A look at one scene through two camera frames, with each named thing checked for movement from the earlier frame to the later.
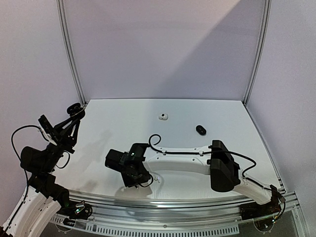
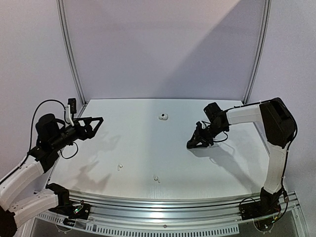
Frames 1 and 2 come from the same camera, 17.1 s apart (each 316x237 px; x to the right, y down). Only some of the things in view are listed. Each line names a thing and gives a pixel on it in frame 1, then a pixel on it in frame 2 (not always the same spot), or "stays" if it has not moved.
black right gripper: (132, 181) → (206, 133)
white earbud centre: (156, 178) stays
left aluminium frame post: (60, 8) stays
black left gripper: (62, 139) → (88, 133)
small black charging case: (75, 111) → (191, 144)
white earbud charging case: (163, 116) stays
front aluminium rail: (178, 209) stays
